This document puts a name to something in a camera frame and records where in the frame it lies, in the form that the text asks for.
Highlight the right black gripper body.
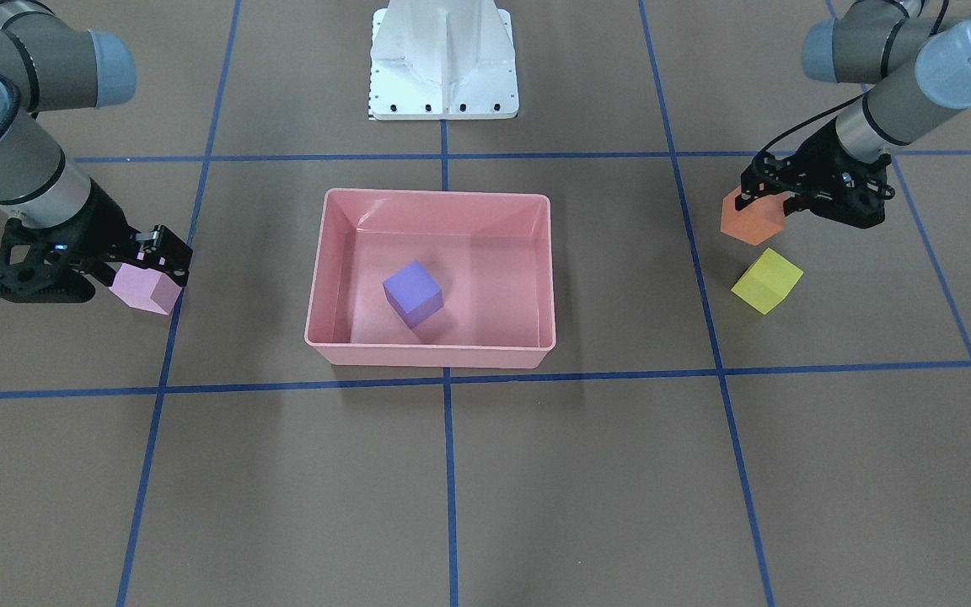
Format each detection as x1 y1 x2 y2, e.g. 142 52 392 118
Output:
0 181 137 304

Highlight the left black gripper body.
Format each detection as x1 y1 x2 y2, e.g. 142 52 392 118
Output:
789 121 895 229

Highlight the pink foam block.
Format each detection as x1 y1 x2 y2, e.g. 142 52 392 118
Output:
110 264 184 315

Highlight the orange foam block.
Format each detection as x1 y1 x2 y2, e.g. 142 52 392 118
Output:
718 187 789 245

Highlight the purple foam block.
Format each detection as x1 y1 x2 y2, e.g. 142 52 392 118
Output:
382 261 444 328

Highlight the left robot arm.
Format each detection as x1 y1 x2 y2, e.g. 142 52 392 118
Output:
720 1 971 244

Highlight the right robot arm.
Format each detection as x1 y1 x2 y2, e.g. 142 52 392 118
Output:
0 1 193 314

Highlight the pink plastic bin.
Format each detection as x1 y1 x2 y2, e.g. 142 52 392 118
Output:
304 188 556 369

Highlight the yellow foam block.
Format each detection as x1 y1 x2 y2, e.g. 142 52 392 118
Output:
731 247 804 315

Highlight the brown paper table cover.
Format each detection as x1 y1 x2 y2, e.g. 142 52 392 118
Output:
0 1 971 606

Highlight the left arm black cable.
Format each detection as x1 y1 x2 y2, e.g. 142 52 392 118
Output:
751 0 950 169

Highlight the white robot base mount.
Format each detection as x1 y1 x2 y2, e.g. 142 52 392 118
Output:
367 1 520 121

